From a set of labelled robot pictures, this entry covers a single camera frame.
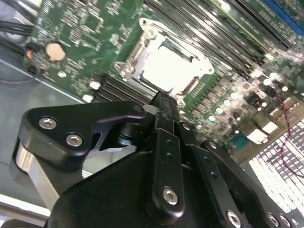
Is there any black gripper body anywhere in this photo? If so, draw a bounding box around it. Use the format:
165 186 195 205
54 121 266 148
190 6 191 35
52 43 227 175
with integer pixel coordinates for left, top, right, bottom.
45 152 221 228

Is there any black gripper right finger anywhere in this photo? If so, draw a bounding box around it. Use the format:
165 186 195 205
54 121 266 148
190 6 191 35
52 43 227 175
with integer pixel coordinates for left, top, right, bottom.
167 94 295 228

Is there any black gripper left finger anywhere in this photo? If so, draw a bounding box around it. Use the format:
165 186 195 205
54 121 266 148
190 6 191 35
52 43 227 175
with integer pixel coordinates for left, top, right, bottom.
10 91 186 220

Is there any silver square CPU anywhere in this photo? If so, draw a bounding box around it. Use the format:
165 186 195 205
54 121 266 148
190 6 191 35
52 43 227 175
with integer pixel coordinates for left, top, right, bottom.
139 45 204 93

